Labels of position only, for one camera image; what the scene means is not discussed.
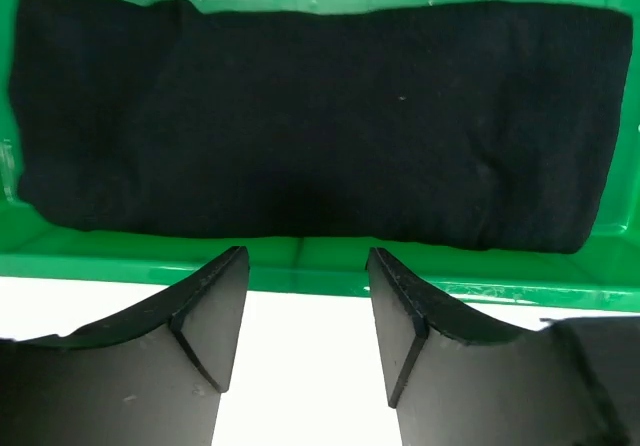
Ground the green plastic bin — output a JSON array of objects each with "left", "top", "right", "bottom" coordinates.
[{"left": 1, "top": 0, "right": 639, "bottom": 312}]

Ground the black rolled t shirt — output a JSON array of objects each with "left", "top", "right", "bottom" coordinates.
[{"left": 8, "top": 0, "right": 633, "bottom": 253}]

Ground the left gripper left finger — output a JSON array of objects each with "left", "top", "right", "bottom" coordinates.
[{"left": 29, "top": 246, "right": 249, "bottom": 445}]

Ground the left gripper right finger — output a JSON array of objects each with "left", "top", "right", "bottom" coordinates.
[{"left": 366, "top": 248, "right": 560, "bottom": 445}]

